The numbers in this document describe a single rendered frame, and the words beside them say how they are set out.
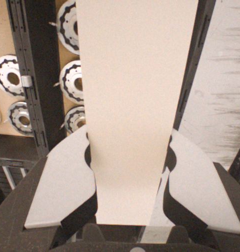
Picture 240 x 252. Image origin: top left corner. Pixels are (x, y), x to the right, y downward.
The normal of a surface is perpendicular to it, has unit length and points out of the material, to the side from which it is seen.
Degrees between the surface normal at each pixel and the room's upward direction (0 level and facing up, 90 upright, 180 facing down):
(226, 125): 0
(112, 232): 90
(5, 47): 0
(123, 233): 90
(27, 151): 90
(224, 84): 0
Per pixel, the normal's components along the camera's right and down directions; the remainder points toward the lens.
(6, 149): 0.08, -0.87
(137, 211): -0.02, 0.48
